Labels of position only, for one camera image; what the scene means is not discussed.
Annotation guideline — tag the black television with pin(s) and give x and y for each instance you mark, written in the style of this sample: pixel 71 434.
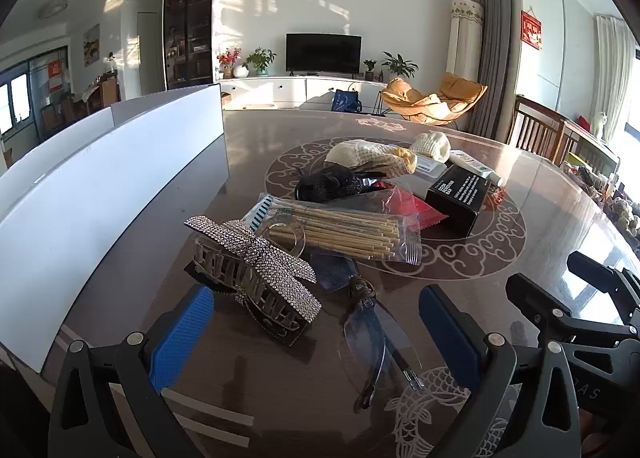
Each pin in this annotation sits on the black television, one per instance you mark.
pixel 324 52

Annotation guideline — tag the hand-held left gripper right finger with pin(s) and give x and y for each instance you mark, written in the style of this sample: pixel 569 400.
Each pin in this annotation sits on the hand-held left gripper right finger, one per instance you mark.
pixel 450 333

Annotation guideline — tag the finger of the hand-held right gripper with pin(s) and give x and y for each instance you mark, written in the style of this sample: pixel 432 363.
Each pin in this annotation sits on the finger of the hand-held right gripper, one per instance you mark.
pixel 535 295
pixel 600 270

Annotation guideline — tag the grey curtain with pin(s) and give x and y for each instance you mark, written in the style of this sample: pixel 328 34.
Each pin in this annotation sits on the grey curtain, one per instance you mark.
pixel 487 48

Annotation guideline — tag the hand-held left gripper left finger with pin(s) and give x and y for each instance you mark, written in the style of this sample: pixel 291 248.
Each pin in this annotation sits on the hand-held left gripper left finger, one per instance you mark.
pixel 182 333

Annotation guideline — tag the small green potted plant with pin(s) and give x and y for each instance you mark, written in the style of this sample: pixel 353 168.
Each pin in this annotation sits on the small green potted plant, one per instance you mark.
pixel 369 67

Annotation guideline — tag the clear plastic box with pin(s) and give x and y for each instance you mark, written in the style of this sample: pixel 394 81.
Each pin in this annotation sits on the clear plastic box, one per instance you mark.
pixel 425 173

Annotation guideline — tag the white round vase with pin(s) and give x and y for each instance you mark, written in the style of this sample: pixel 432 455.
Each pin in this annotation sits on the white round vase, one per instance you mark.
pixel 241 72

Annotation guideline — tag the covered standing air conditioner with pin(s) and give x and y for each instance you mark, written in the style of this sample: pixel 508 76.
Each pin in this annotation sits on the covered standing air conditioner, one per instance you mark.
pixel 465 38

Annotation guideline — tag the red flower bouquet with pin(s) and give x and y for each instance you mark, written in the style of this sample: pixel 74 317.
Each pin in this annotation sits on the red flower bouquet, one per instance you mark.
pixel 228 58

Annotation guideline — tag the white cat figurine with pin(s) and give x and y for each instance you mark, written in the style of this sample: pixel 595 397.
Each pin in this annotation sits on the white cat figurine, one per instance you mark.
pixel 600 126

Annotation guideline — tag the dark glass display cabinet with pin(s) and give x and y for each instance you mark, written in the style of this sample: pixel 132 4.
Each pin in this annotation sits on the dark glass display cabinet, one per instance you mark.
pixel 190 23

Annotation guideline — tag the round ceiling light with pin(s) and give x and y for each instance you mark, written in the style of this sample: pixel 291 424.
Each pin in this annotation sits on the round ceiling light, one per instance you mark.
pixel 53 9

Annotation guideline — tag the red door poster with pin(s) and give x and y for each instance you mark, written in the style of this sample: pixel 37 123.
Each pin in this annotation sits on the red door poster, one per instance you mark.
pixel 56 74

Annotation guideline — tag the rimless eyeglasses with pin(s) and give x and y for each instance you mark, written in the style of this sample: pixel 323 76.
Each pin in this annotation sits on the rimless eyeglasses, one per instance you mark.
pixel 365 333

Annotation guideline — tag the brown cardboard box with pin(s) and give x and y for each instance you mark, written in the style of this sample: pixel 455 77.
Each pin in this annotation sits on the brown cardboard box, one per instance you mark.
pixel 226 101

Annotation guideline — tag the large leafy potted plant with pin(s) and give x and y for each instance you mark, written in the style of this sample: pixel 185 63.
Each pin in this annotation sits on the large leafy potted plant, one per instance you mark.
pixel 399 64

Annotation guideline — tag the cream knit cloth yellow trim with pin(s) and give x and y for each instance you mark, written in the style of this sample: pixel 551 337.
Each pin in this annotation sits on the cream knit cloth yellow trim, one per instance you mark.
pixel 355 151

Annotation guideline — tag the red wall hanging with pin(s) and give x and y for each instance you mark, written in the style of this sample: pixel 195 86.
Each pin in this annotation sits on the red wall hanging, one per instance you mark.
pixel 531 30

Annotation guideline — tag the blue bag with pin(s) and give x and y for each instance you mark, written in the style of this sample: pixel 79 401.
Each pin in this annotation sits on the blue bag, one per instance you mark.
pixel 346 101

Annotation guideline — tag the bushy green potted plant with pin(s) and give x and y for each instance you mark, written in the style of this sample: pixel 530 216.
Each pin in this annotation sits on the bushy green potted plant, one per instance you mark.
pixel 260 59

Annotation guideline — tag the black cardboard box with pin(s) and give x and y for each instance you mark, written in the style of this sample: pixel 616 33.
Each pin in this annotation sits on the black cardboard box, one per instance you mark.
pixel 455 203

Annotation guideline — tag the white television cabinet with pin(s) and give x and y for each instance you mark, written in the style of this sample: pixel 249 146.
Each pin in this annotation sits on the white television cabinet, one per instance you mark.
pixel 290 91

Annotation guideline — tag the wall painting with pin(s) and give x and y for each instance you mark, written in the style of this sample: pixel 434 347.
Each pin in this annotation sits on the wall painting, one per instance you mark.
pixel 91 44

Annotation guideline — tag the wooden slatted chair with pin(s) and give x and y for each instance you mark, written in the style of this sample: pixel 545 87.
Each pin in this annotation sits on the wooden slatted chair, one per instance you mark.
pixel 535 126

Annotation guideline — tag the packet of bamboo skewers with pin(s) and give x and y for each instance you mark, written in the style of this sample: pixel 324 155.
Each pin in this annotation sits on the packet of bamboo skewers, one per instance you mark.
pixel 350 233

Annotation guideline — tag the orange lounge chair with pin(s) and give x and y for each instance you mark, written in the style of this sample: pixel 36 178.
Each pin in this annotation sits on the orange lounge chair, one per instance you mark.
pixel 425 101

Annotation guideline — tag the white sheer curtain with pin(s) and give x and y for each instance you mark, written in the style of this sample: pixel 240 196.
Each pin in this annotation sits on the white sheer curtain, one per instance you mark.
pixel 614 73

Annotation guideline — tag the black feather hair accessory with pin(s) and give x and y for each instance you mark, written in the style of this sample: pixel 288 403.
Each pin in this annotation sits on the black feather hair accessory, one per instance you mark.
pixel 325 185

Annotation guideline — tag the rhinestone bow hair claw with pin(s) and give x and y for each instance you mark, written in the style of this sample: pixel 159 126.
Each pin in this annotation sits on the rhinestone bow hair claw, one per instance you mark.
pixel 260 258

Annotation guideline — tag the white tube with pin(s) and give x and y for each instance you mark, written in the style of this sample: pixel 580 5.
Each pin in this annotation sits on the white tube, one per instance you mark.
pixel 470 161

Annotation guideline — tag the red foil packet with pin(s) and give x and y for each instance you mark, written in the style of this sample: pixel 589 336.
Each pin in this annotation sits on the red foil packet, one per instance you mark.
pixel 422 212

